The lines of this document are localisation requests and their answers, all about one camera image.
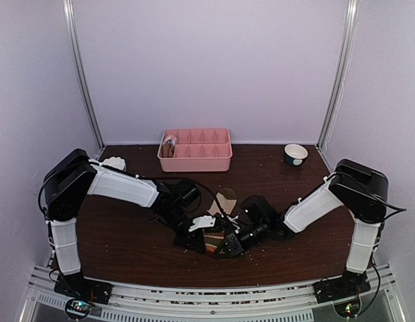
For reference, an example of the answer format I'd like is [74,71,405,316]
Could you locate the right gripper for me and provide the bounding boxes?
[213,221,269,258]

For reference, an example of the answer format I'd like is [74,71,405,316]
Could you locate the beige striped sock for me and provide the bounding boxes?
[202,188,237,259]

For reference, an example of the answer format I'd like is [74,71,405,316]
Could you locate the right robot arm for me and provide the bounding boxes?
[219,159,403,297]

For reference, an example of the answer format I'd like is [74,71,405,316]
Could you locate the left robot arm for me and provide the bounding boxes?
[38,149,206,298]

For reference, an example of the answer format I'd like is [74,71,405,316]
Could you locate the rolled socks in tray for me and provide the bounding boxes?
[160,135,178,158]

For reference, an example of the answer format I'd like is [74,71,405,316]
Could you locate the pink divided organizer tray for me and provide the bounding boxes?
[157,127,233,172]

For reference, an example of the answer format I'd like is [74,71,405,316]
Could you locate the white scalloped bowl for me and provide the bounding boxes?
[101,156,127,171]

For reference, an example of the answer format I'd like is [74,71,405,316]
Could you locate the white and teal bowl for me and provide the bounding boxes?
[284,144,308,166]

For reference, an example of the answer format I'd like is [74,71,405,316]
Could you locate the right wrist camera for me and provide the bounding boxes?
[223,215,242,233]

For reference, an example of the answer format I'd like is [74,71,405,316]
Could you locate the aluminium front rail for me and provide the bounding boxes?
[19,263,404,322]

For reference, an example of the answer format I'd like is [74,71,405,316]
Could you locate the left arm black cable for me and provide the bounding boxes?
[136,172,235,222]

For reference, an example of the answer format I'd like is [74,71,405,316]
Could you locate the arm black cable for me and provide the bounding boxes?
[136,172,235,222]
[334,170,408,222]

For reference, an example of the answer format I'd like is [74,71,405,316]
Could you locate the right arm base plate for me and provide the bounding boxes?
[313,273,371,319]

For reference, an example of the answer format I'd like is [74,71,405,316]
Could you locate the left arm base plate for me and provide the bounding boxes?
[54,278,113,320]

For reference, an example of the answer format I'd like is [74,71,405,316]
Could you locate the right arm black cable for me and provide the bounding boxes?
[334,170,408,222]

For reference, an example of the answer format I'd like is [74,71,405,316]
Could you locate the right aluminium frame post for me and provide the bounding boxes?
[317,0,359,153]

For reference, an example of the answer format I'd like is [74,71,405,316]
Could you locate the aluminium frame post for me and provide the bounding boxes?
[62,0,105,150]
[317,0,359,153]

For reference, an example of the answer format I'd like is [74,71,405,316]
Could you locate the left aluminium frame post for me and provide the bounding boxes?
[62,0,105,150]

